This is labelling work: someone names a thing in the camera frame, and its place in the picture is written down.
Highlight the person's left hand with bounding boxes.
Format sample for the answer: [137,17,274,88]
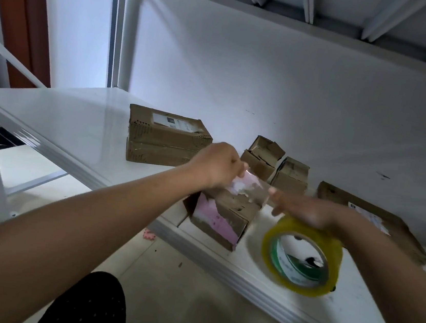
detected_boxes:
[181,137,252,197]

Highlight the person's left forearm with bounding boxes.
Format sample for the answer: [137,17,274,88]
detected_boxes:
[0,141,206,323]

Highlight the person's right hand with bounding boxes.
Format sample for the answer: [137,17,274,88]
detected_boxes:
[262,185,364,242]

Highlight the small cardboard box red label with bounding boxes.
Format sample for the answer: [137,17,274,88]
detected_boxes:
[270,155,312,197]

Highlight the person's right forearm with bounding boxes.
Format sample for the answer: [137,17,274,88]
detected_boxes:
[333,218,426,323]

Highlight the corrugated cardboard box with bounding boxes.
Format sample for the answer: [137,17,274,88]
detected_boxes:
[238,133,289,185]

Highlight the white metal shelf rack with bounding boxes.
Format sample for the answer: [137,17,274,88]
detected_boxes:
[0,0,426,323]

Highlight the person's black trousers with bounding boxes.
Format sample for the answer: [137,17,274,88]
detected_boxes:
[34,264,271,323]

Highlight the pink carton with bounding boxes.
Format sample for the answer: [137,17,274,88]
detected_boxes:
[179,163,273,255]

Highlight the yellow tape roll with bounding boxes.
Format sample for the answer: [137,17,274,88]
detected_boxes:
[255,214,348,301]

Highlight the long cardboard box white label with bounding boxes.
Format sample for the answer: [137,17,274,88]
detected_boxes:
[123,103,217,172]

